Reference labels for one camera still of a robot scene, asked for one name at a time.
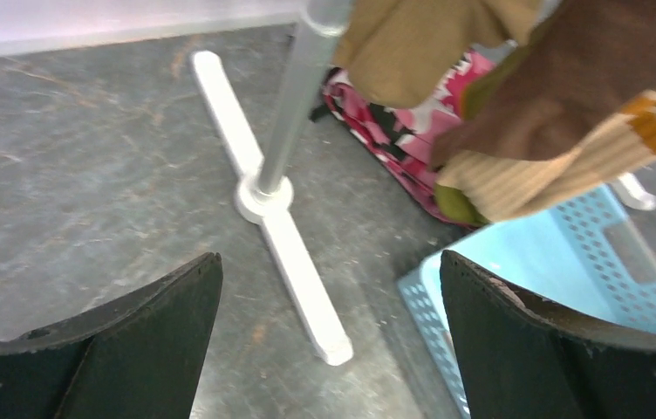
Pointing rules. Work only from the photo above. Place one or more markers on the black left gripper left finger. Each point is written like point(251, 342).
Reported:
point(137, 356)

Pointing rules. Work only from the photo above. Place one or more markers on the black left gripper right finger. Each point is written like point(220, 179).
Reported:
point(522, 355)

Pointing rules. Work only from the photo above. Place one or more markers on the striped olive cream sock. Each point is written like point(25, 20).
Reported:
point(573, 108)

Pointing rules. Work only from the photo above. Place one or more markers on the light blue plastic basket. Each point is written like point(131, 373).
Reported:
point(589, 254)

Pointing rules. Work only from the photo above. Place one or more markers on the white drying rack stand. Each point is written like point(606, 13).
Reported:
point(264, 193)

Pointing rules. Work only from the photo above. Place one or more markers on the pink camouflage cloth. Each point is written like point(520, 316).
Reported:
point(401, 139)

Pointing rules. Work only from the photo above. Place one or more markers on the tan brown sock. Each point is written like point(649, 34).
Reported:
point(395, 52)

